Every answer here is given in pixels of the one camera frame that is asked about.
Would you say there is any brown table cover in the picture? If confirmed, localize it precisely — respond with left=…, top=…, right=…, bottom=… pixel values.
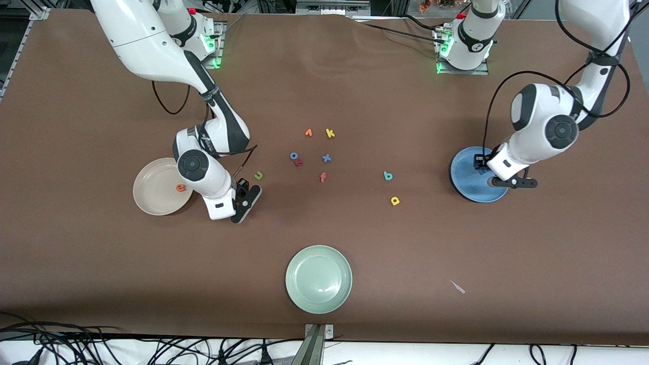
left=0, top=8, right=649, bottom=346

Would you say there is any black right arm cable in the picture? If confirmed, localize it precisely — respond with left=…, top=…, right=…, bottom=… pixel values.
left=151, top=80, right=258, bottom=178

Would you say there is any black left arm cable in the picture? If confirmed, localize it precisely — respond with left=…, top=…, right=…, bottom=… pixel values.
left=483, top=0, right=632, bottom=153

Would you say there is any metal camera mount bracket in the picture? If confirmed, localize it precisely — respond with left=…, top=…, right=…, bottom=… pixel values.
left=290, top=323, right=334, bottom=365

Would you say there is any black base power cable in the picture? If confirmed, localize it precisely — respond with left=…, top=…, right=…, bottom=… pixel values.
left=352, top=15, right=447, bottom=45

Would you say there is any grey metal box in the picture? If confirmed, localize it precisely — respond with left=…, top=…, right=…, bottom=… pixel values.
left=297, top=0, right=371, bottom=16

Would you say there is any beige round plate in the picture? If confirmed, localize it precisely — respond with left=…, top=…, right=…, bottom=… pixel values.
left=133, top=158, right=195, bottom=216

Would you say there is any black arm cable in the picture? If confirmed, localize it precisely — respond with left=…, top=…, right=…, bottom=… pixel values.
left=151, top=80, right=258, bottom=178
left=483, top=0, right=632, bottom=153

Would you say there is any blue round plate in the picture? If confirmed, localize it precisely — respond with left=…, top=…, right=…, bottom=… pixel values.
left=450, top=147, right=510, bottom=203

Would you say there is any aluminium frame rail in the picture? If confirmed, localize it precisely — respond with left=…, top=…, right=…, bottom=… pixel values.
left=0, top=8, right=51, bottom=99

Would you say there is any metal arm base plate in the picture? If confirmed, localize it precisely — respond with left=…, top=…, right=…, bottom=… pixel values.
left=436, top=28, right=490, bottom=76
left=200, top=20, right=225, bottom=69

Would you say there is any black floor cable tangle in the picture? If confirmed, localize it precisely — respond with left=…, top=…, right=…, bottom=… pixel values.
left=0, top=313, right=305, bottom=365

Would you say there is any pale green round plate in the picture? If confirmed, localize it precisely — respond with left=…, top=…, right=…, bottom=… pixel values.
left=285, top=245, right=353, bottom=315

